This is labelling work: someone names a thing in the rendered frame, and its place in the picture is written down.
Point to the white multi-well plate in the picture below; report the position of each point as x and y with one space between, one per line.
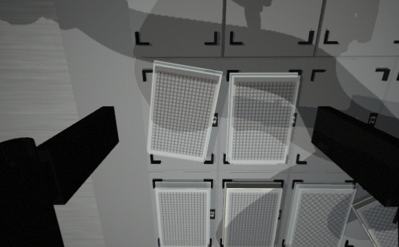
250 213

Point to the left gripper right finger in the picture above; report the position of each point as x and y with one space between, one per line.
368 155

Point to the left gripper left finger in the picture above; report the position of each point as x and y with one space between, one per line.
34 179

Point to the grey flat deck plate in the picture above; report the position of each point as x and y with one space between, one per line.
98 46

